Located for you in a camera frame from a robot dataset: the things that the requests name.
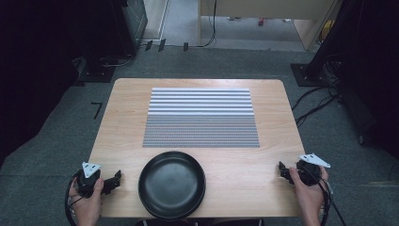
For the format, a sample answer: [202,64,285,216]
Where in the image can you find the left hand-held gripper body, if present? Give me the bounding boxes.
[75,161,104,199]

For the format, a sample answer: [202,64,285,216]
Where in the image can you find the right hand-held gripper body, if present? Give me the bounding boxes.
[295,153,331,187]

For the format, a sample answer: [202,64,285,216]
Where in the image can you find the black stand base plate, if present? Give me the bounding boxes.
[290,62,334,88]
[73,56,117,88]

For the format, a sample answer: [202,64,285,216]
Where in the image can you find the yellow object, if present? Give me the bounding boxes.
[319,19,335,43]

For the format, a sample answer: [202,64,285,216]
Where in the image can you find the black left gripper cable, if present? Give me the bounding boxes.
[64,169,83,226]

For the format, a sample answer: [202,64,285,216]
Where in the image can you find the dark glass-front cabinet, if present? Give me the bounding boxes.
[110,0,149,58]

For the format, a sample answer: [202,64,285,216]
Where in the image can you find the person's left hand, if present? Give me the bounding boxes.
[68,177,104,226]

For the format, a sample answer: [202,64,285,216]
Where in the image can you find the grey striped placemat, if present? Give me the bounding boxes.
[142,87,261,149]

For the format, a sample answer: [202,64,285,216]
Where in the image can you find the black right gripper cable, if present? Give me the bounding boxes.
[300,166,348,226]

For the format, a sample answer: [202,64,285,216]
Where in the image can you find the black round plate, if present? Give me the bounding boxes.
[137,151,207,221]

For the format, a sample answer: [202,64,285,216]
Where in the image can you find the person's right hand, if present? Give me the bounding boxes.
[288,166,330,226]

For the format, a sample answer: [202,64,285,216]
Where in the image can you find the dark curtain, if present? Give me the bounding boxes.
[305,0,399,161]
[0,0,126,168]

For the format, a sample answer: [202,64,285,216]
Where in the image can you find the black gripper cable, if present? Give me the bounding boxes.
[64,169,83,226]
[300,166,348,226]

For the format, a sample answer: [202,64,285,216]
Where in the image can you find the black floor cable bundle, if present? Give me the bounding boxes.
[291,53,344,128]

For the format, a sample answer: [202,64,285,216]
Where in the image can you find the light wooden desk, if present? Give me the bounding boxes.
[197,0,343,52]

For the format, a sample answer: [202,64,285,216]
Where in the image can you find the black hanging cable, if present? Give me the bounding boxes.
[197,0,218,49]

